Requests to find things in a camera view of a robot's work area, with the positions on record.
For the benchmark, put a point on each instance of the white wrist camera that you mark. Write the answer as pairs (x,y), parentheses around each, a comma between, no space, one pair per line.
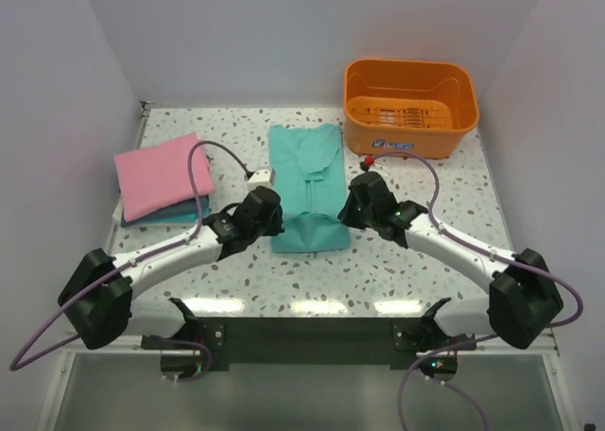
(264,177)
(370,164)

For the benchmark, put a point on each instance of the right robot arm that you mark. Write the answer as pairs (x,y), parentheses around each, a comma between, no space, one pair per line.
(519,301)

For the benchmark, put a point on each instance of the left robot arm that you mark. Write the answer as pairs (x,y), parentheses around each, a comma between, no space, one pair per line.
(98,298)

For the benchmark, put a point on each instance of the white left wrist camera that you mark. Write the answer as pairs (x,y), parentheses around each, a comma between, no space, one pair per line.
(264,177)

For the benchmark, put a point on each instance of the mint green t-shirt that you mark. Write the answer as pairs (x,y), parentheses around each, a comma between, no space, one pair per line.
(310,180)

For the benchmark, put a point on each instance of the folded turquoise t-shirt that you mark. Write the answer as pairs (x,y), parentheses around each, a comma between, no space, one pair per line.
(183,220)

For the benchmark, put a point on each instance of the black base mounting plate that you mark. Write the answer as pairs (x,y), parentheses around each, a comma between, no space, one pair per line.
(392,342)

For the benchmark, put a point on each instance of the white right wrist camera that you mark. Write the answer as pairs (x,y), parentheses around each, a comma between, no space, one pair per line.
(370,164)

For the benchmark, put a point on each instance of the orange plastic basket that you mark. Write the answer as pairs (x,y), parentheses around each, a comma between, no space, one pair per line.
(423,106)

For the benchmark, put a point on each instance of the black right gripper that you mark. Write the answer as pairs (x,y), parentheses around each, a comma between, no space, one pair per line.
(346,216)

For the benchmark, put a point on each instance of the folded dark teal t-shirt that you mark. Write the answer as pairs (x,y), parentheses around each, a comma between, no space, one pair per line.
(187,206)

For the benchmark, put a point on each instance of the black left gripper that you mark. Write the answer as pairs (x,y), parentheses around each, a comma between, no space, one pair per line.
(275,227)

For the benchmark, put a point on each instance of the folded pink t-shirt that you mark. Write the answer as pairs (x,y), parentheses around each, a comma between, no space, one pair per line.
(151,178)

